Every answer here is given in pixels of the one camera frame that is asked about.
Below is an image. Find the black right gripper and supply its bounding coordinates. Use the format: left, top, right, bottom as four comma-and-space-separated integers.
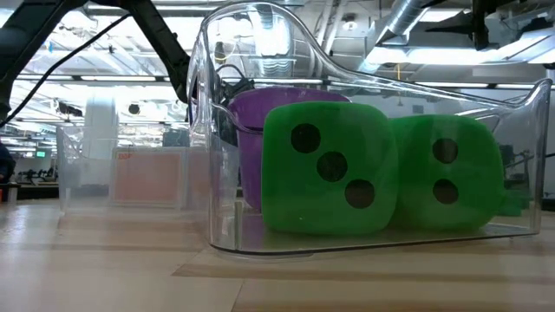
423, 0, 521, 51

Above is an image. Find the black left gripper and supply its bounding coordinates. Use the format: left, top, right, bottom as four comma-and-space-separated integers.
212, 76, 258, 146

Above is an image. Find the green foam die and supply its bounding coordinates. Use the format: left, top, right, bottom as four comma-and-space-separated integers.
389, 114, 506, 231
261, 101, 399, 237

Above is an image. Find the small clear plastic box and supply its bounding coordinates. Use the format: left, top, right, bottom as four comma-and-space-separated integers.
55, 125, 213, 216

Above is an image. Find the purple plastic bucket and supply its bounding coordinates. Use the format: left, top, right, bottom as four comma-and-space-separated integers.
227, 86, 351, 213

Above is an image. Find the large clear plastic bin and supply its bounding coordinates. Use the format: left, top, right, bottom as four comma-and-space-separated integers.
186, 1, 552, 257

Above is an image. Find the white building column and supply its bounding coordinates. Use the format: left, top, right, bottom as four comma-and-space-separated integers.
83, 97, 121, 187

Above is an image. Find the black ceiling spotlight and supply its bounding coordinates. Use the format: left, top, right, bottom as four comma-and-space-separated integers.
58, 101, 83, 118

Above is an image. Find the green toy block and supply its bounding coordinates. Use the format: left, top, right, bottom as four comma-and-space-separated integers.
498, 190, 532, 218

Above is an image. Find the person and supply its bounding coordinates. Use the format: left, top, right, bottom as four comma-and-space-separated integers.
0, 142, 16, 184

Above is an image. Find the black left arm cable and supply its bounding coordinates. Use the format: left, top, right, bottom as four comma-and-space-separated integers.
0, 12, 131, 127

